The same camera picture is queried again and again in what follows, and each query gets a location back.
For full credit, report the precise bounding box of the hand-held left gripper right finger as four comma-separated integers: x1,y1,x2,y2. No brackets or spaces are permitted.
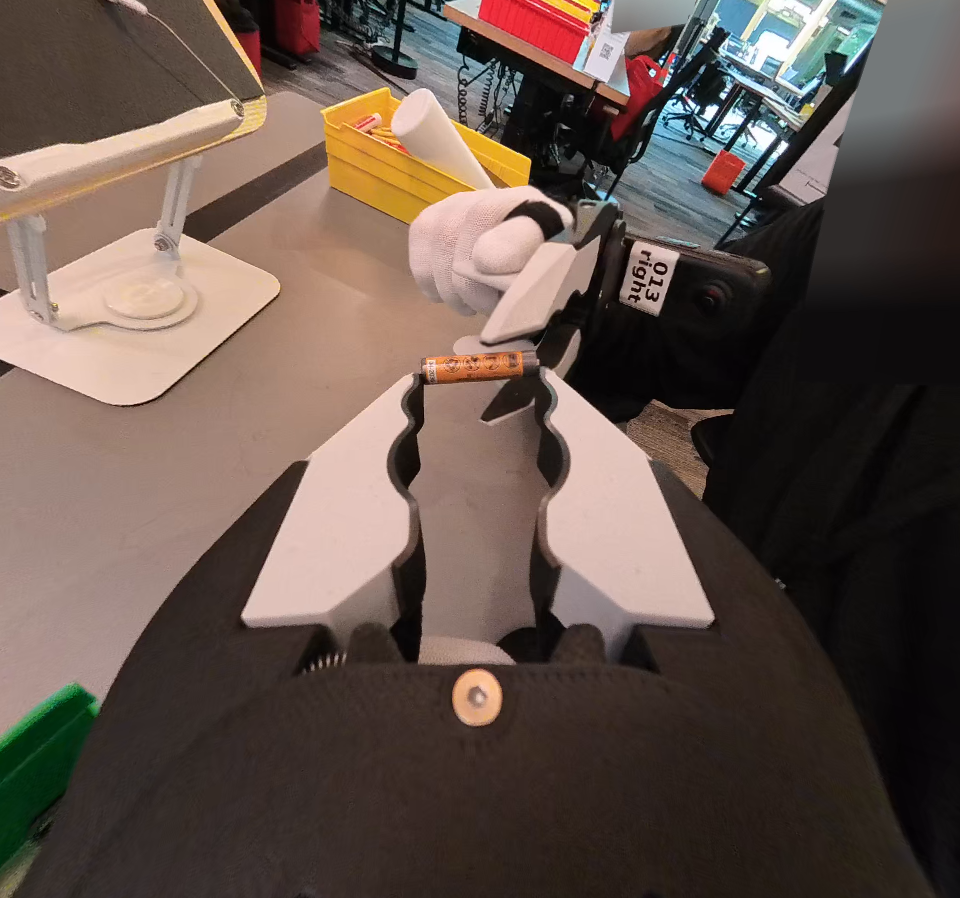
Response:
531,371,716,662

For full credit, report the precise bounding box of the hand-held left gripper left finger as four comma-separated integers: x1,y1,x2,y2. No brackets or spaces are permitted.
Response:
241,373,429,660

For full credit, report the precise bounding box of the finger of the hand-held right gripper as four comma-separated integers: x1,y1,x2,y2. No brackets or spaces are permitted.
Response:
478,326,586,424
478,236,603,349

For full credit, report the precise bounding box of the orange battery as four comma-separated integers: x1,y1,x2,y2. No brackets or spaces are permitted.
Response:
418,349,541,387

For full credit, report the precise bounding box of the yellow plastic bin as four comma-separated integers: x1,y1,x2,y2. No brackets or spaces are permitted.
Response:
320,86,534,226

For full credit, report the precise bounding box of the white bottle with black cap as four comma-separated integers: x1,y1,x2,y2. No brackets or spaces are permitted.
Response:
388,88,499,192

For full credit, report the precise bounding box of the green plastic bin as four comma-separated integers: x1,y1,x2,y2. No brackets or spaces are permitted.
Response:
0,682,102,859

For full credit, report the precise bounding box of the person's left hand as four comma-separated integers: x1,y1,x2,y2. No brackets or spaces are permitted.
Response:
417,634,516,665

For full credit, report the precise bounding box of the small red floor bin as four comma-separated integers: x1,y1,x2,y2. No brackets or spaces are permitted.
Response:
699,149,749,197

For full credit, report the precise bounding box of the red bag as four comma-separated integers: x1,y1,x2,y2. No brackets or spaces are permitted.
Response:
609,54,674,143

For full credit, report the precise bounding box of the wooden table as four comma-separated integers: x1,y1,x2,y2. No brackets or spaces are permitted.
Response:
442,0,633,116

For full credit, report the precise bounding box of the small code sign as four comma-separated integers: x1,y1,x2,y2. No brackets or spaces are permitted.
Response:
582,30,633,83

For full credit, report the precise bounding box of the red plastic bin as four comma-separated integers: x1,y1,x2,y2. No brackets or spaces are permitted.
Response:
477,0,603,66

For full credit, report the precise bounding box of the white board stand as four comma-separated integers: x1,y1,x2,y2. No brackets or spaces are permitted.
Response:
0,97,284,409

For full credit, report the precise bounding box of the black coiled cable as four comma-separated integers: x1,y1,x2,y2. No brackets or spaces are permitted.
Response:
456,60,498,128

